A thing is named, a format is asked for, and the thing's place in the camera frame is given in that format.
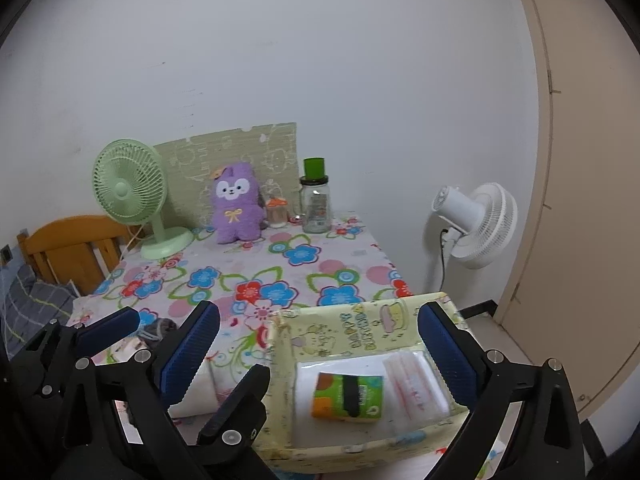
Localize grey socks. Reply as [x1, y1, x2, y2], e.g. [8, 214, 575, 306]
[138, 318, 178, 349]

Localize white towel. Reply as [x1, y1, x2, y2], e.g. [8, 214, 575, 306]
[168, 359, 222, 418]

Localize pink wet wipes pack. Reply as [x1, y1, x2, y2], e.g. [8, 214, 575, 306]
[383, 351, 450, 425]

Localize orange green tissue pack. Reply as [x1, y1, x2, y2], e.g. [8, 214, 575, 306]
[310, 373, 384, 422]

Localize grey plaid bedding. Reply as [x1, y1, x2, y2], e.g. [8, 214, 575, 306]
[1, 264, 77, 359]

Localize wooden bed headboard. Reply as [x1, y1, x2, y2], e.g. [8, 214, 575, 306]
[17, 214, 138, 296]

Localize yellow cartoon storage box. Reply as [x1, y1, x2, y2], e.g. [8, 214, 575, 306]
[254, 292, 468, 474]

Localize beige door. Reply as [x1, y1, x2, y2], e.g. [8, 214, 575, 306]
[496, 0, 639, 417]

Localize floral tablecloth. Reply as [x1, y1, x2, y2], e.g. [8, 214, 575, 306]
[67, 216, 497, 480]

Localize white standing fan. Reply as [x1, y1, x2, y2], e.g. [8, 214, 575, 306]
[432, 182, 518, 270]

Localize purple plush toy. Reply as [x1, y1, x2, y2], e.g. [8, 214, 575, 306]
[210, 162, 266, 245]

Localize green desk fan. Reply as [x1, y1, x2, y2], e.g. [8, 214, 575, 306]
[91, 139, 194, 260]

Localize small orange-lid jar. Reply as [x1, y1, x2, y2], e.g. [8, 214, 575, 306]
[265, 196, 288, 229]

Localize glass mason jar mug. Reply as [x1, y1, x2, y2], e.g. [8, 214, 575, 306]
[299, 176, 332, 234]

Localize green cup on jar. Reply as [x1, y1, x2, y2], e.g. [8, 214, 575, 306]
[304, 157, 326, 180]

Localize white fan power cable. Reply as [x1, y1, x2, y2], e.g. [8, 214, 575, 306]
[437, 226, 452, 297]

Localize olive cartoon wall panel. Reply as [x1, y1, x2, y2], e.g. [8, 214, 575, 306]
[152, 121, 302, 229]

